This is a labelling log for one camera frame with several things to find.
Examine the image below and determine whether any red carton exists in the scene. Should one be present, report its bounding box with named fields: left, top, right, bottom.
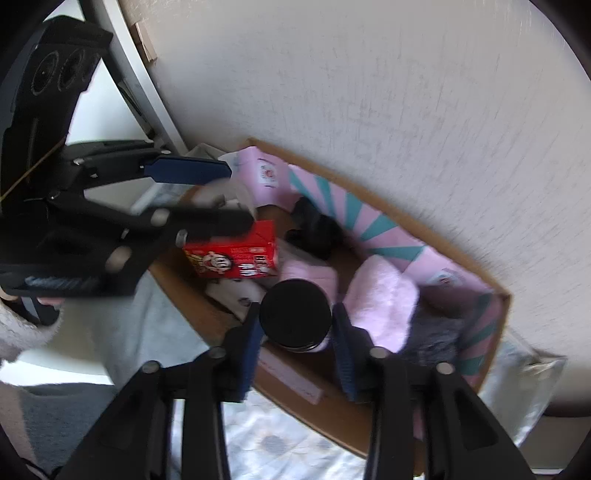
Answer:
left=182, top=220, right=280, bottom=280

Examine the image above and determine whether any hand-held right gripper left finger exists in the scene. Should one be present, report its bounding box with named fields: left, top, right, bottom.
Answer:
left=55, top=302, right=266, bottom=480

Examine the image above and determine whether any pink teal printed paper liner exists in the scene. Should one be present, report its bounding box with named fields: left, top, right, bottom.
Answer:
left=237, top=147, right=505, bottom=378

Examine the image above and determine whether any black lidded jar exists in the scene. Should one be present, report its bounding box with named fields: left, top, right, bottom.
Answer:
left=259, top=279, right=334, bottom=354

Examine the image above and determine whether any window frame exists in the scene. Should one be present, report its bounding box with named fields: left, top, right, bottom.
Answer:
left=81, top=0, right=190, bottom=156

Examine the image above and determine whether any grey fuzzy sock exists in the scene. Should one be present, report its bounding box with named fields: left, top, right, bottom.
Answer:
left=402, top=286, right=468, bottom=368

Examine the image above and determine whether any beige tape patch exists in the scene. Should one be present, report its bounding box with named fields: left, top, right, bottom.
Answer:
left=130, top=21, right=158, bottom=64

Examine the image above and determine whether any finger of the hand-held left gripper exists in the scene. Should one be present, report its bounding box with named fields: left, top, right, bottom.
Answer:
left=47, top=191, right=256, bottom=241
left=65, top=140, right=233, bottom=188

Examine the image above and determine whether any clear plastic bag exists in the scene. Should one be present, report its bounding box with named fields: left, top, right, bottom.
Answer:
left=480, top=330, right=568, bottom=447

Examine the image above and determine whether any black cloth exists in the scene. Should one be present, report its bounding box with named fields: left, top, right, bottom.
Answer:
left=284, top=197, right=345, bottom=260

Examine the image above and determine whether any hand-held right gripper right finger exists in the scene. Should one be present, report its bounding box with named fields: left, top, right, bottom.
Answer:
left=331, top=302, right=536, bottom=480

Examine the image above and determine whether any dark grey fuzzy cloth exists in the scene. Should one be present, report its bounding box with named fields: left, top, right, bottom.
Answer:
left=22, top=381, right=119, bottom=472

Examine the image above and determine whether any floral bed sheet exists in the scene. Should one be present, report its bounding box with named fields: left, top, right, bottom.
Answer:
left=171, top=387, right=371, bottom=480

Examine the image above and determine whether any person's left forearm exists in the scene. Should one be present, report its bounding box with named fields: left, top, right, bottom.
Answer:
left=0, top=295, right=65, bottom=361

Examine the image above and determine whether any cardboard box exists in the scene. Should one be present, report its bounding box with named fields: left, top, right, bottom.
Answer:
left=148, top=137, right=512, bottom=476

